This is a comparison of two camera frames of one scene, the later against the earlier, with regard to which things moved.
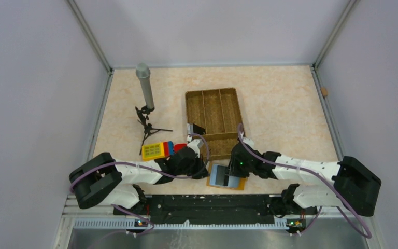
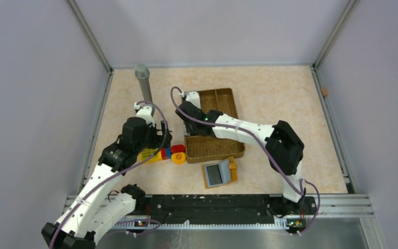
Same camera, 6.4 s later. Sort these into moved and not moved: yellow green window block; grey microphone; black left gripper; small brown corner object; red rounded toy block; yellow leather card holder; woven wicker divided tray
Moved: yellow leather card holder; black left gripper
Not moved: woven wicker divided tray; small brown corner object; red rounded toy block; yellow green window block; grey microphone
